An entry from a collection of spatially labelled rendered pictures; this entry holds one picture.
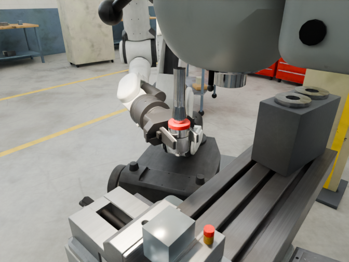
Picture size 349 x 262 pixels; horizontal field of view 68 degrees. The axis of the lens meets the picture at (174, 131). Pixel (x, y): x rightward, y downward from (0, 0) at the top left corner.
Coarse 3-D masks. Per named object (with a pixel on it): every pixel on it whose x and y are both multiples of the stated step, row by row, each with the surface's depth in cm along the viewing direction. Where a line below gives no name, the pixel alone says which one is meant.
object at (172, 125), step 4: (172, 120) 55; (188, 120) 55; (168, 124) 54; (172, 124) 53; (176, 124) 53; (180, 124) 53; (184, 124) 53; (188, 124) 53; (172, 128) 53; (176, 128) 53; (180, 128) 53; (184, 128) 53
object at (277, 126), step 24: (288, 96) 71; (312, 96) 71; (336, 96) 74; (264, 120) 71; (288, 120) 65; (312, 120) 67; (264, 144) 73; (288, 144) 67; (312, 144) 73; (288, 168) 69
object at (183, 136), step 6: (174, 132) 53; (180, 132) 53; (186, 132) 54; (180, 138) 54; (186, 138) 55; (180, 144) 54; (186, 144) 55; (174, 150) 55; (180, 150) 55; (186, 150) 56
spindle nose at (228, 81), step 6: (216, 78) 37; (222, 78) 36; (228, 78) 36; (234, 78) 36; (240, 78) 36; (246, 78) 37; (216, 84) 37; (222, 84) 37; (228, 84) 36; (234, 84) 36; (240, 84) 36
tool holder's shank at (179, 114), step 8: (176, 72) 49; (184, 72) 49; (176, 80) 50; (184, 80) 50; (176, 88) 50; (184, 88) 51; (176, 96) 51; (184, 96) 51; (176, 104) 52; (184, 104) 52; (176, 112) 52; (184, 112) 53; (176, 120) 53; (184, 120) 54
